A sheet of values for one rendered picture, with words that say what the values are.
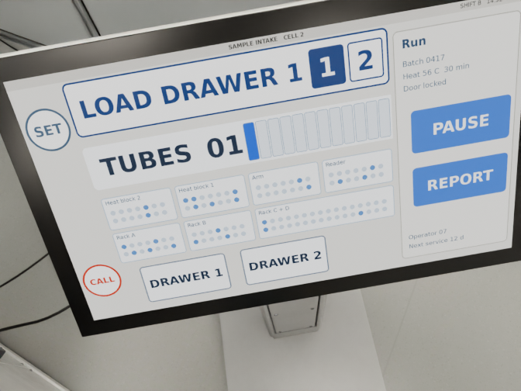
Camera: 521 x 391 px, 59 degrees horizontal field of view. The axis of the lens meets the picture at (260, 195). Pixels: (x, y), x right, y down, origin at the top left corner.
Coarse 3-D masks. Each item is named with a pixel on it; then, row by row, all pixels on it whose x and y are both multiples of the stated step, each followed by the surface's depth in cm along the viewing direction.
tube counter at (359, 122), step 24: (384, 96) 44; (264, 120) 44; (288, 120) 45; (312, 120) 45; (336, 120) 45; (360, 120) 45; (384, 120) 45; (216, 144) 45; (240, 144) 45; (264, 144) 45; (288, 144) 46; (312, 144) 46; (336, 144) 46; (216, 168) 46
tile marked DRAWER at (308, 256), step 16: (288, 240) 50; (304, 240) 50; (320, 240) 50; (240, 256) 50; (256, 256) 50; (272, 256) 50; (288, 256) 51; (304, 256) 51; (320, 256) 51; (256, 272) 51; (272, 272) 51; (288, 272) 51; (304, 272) 52; (320, 272) 52
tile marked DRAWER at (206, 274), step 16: (208, 256) 50; (224, 256) 50; (144, 272) 50; (160, 272) 50; (176, 272) 50; (192, 272) 51; (208, 272) 51; (224, 272) 51; (144, 288) 51; (160, 288) 51; (176, 288) 51; (192, 288) 51; (208, 288) 52; (224, 288) 52
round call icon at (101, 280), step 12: (96, 264) 49; (108, 264) 50; (84, 276) 50; (96, 276) 50; (108, 276) 50; (120, 276) 50; (84, 288) 51; (96, 288) 51; (108, 288) 51; (120, 288) 51
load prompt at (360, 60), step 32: (384, 32) 42; (192, 64) 42; (224, 64) 42; (256, 64) 42; (288, 64) 43; (320, 64) 43; (352, 64) 43; (384, 64) 43; (64, 96) 42; (96, 96) 43; (128, 96) 43; (160, 96) 43; (192, 96) 43; (224, 96) 43; (256, 96) 43; (288, 96) 44; (96, 128) 44; (128, 128) 44
